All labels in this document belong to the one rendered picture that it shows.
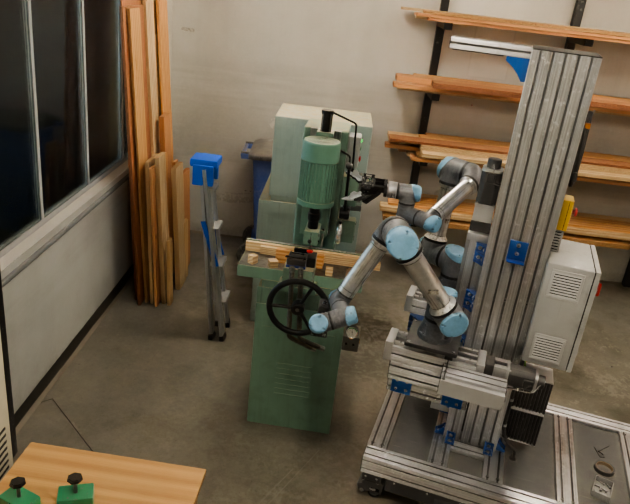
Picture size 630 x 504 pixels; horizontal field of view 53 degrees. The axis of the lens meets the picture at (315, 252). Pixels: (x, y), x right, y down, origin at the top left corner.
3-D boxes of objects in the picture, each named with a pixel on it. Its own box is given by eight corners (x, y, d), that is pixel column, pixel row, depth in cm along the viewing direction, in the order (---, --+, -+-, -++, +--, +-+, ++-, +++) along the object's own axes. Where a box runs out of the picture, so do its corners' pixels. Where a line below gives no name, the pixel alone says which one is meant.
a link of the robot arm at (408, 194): (419, 206, 286) (422, 188, 282) (395, 202, 286) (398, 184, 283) (418, 200, 293) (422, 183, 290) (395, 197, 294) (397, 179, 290)
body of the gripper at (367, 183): (362, 172, 286) (389, 175, 286) (360, 183, 294) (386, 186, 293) (360, 186, 283) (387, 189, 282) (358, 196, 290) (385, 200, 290)
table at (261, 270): (231, 283, 297) (232, 272, 294) (245, 258, 325) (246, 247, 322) (360, 302, 293) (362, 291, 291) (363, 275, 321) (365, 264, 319)
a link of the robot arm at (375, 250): (386, 202, 255) (320, 297, 269) (392, 212, 245) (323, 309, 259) (409, 216, 258) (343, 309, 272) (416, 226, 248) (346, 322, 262)
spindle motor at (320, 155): (294, 207, 297) (301, 141, 285) (299, 196, 313) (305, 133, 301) (331, 212, 296) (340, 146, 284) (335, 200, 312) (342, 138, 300)
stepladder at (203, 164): (201, 341, 407) (186, 160, 361) (209, 322, 431) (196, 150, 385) (226, 342, 407) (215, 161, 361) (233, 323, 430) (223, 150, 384)
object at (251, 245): (245, 250, 319) (245, 241, 317) (246, 248, 321) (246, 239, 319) (364, 267, 316) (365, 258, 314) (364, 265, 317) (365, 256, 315)
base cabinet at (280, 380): (245, 421, 337) (254, 302, 310) (265, 362, 390) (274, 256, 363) (329, 435, 335) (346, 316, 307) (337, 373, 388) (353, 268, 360)
